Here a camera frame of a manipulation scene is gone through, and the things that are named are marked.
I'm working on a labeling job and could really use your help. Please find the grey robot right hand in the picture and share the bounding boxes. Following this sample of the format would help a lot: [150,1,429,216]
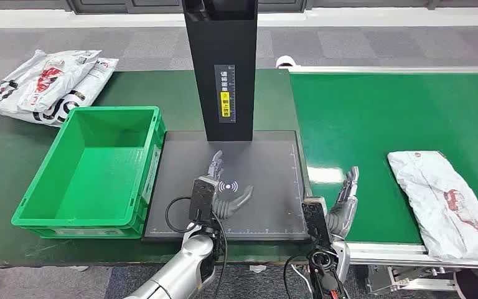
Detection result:
[326,166,360,241]

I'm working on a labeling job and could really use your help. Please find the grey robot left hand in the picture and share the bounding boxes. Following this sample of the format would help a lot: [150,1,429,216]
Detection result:
[205,149,255,221]

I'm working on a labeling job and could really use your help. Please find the white parcel bag red print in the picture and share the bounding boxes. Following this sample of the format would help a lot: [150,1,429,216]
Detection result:
[387,150,478,263]

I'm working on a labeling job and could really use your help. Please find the green conveyor belt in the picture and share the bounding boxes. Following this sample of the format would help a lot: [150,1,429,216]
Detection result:
[289,72,478,245]

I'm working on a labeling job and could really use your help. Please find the white conveyor roller end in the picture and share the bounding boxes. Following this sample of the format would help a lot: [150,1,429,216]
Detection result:
[275,55,297,69]

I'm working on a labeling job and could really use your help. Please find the black yellow column label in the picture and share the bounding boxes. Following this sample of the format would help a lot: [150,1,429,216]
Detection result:
[214,64,237,124]

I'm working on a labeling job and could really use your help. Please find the green plastic crate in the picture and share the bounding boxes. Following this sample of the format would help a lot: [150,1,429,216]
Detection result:
[11,106,167,240]

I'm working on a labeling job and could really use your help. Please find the black scanner column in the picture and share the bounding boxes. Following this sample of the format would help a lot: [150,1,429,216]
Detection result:
[182,0,259,143]

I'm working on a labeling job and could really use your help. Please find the flat white bag black letters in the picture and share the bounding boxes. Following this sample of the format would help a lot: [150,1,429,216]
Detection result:
[0,57,120,128]

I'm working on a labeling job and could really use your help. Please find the flat white bag red logo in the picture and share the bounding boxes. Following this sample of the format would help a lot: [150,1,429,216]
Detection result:
[0,49,102,113]

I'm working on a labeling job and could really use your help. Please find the dark framed glass partition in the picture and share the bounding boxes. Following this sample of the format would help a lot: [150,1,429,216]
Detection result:
[0,0,478,14]

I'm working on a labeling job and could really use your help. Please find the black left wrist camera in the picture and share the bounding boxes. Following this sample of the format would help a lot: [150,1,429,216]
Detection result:
[188,175,220,227]

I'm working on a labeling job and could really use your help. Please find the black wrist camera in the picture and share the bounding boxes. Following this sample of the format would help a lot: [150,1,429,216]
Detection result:
[301,197,333,249]
[188,175,220,227]

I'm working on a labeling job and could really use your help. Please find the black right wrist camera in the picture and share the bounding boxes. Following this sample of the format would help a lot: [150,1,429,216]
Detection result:
[301,197,333,249]

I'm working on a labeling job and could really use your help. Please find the black scanner base plate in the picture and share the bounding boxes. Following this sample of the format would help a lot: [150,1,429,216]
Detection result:
[142,130,310,242]

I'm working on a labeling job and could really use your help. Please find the aluminium conveyor frame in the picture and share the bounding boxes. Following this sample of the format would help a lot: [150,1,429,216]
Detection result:
[286,65,478,295]

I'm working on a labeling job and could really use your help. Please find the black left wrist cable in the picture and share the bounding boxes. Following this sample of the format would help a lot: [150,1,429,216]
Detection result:
[164,196,228,299]

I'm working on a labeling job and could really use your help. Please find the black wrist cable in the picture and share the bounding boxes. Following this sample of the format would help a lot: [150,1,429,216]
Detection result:
[283,252,318,299]
[164,196,228,299]

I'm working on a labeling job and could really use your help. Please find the white floor cable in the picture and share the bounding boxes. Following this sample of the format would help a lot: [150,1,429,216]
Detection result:
[290,263,315,290]

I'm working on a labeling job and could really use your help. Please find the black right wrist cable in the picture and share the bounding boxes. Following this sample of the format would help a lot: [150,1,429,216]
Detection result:
[283,252,318,299]

